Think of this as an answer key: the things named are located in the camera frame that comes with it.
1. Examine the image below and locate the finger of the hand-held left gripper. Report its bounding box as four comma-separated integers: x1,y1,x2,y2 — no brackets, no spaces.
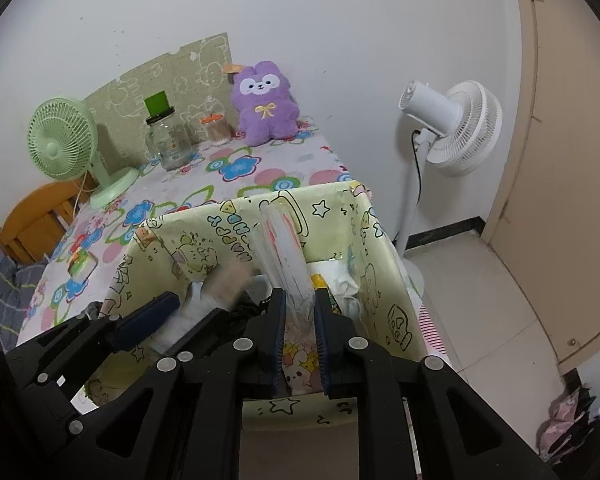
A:
172,309,251,366
5,292,182,441

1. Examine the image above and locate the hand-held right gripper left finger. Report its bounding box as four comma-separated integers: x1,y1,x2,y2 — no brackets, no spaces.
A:
55,288,287,480

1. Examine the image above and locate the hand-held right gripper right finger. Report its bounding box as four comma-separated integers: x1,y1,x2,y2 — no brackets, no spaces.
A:
315,289,556,480

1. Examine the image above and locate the black plastic bag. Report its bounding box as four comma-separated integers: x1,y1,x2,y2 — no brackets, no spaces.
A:
227,300,273,326

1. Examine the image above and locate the beige white soft cloth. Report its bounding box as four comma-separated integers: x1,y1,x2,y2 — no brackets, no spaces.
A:
152,262,261,356

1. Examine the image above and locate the clear pink cartoon plastic packet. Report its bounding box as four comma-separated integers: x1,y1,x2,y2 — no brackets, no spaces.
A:
259,204,327,397

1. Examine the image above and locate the yellow cartoon print storage box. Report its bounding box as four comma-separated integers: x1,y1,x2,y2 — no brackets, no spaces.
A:
82,180,428,418

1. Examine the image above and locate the white crumpled cloth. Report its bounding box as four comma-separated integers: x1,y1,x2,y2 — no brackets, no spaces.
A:
325,257,363,318

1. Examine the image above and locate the green tissue packet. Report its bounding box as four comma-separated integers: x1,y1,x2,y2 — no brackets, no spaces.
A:
67,249,98,278

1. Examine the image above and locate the blue plaid cloth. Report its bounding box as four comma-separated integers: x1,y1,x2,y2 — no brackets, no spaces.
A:
0,255,48,346

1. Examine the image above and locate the wooden chair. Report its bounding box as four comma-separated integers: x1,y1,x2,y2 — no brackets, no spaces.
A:
0,180,93,265

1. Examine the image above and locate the floral tablecloth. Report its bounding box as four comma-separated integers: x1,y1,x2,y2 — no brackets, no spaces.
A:
17,119,448,361

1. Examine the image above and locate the glass jar with green lid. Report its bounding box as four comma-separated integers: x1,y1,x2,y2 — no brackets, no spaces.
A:
144,91,193,171

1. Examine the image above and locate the green desk fan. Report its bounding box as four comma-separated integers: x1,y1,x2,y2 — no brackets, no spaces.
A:
28,97,140,211

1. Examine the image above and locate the small glass jar orange lid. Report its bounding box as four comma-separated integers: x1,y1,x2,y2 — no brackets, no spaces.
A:
201,112,233,147

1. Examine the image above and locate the purple plush bunny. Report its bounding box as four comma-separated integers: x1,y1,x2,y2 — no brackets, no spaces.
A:
222,61,301,147

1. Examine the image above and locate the green patterned cardboard sheet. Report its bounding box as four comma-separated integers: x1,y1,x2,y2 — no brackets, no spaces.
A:
82,32,231,171

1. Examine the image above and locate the white standing fan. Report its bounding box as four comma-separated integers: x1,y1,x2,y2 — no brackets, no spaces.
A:
392,79,503,306

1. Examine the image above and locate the pink patterned bag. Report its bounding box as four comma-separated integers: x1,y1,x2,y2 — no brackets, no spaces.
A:
537,385,600,463

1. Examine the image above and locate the beige door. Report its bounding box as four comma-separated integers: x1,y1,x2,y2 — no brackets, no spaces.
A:
482,0,600,363

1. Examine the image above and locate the white fan cable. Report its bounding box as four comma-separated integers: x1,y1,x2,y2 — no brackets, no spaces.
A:
72,172,88,211

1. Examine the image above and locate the black fan cable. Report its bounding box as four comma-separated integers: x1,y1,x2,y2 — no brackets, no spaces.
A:
411,130,426,206

